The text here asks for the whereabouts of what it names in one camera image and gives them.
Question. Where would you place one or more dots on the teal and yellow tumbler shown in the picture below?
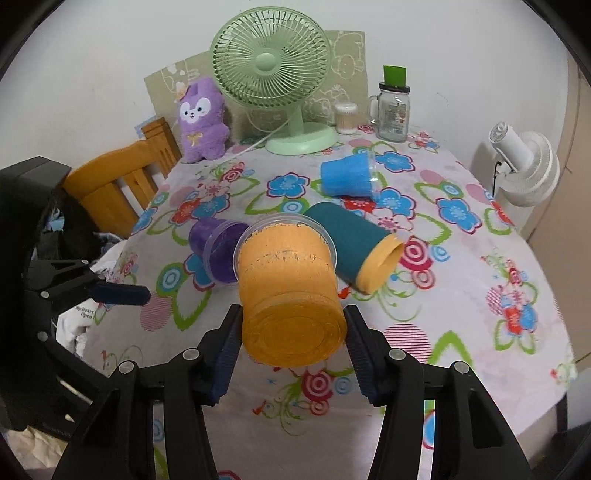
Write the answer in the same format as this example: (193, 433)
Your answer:
(367, 254)

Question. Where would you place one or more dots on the cotton swab container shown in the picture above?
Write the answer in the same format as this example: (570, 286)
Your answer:
(346, 116)

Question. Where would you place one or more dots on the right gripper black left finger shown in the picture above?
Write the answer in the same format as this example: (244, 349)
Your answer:
(114, 439)

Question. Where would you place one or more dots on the purple plastic cup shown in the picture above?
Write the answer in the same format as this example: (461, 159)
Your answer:
(214, 241)

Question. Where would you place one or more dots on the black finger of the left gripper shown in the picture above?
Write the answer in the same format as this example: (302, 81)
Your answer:
(66, 283)

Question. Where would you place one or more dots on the green desk fan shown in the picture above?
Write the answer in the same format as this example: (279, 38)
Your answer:
(274, 58)

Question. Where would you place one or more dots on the beige cloth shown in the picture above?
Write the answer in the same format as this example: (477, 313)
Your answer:
(37, 452)

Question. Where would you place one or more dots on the floral tablecloth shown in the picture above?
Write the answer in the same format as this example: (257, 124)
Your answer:
(467, 287)

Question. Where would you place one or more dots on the white printed t-shirt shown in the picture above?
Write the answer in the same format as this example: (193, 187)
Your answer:
(73, 325)

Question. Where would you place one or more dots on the glass mason jar mug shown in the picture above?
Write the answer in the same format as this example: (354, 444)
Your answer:
(389, 111)

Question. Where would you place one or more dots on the purple plush toy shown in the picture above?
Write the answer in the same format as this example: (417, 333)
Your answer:
(200, 116)

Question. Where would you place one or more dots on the blue plastic cup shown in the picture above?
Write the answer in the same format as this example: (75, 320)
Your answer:
(353, 176)

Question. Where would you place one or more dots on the wooden chair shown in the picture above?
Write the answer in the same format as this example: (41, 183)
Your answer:
(98, 185)

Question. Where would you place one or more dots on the orange plastic cup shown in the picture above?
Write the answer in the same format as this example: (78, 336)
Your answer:
(292, 316)

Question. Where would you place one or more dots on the white clip fan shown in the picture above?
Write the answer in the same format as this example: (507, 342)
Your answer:
(529, 170)

